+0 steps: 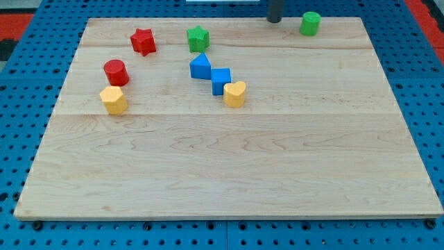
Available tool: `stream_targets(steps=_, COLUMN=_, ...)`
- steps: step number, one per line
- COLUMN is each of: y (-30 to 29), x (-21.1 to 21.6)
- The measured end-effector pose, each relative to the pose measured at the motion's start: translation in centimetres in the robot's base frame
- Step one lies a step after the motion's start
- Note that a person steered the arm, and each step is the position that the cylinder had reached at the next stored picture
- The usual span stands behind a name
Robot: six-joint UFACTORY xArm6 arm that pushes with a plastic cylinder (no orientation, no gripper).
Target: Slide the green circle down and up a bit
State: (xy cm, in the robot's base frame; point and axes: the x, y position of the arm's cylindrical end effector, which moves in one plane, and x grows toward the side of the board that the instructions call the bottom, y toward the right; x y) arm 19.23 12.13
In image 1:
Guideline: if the blue triangle block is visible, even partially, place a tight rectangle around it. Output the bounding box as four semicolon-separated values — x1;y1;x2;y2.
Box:
189;53;212;80

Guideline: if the wooden board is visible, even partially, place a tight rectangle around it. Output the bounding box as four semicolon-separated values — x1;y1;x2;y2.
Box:
15;17;443;221

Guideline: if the blue cube block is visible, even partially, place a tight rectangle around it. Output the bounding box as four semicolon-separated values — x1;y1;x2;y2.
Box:
211;68;232;96

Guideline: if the green cylinder block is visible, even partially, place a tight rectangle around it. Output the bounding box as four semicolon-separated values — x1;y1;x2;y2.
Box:
300;11;321;36

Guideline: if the yellow heart block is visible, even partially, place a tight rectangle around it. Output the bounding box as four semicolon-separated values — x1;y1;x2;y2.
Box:
223;81;246;108

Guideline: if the red star block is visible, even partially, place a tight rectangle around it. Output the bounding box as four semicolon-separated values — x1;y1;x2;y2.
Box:
130;28;157;56

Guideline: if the red cylinder block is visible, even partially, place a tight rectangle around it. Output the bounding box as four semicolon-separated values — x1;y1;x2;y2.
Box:
103;59;130;87

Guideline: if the green star block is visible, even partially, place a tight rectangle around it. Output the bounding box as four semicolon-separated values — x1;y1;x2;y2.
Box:
187;26;210;53

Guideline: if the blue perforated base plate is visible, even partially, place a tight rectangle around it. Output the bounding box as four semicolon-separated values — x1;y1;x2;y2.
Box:
1;1;443;249

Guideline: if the yellow hexagon block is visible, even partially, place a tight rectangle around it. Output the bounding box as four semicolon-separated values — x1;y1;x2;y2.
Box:
99;86;128;115

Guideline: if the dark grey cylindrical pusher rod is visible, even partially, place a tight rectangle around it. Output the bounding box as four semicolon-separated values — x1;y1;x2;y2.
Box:
266;0;285;24

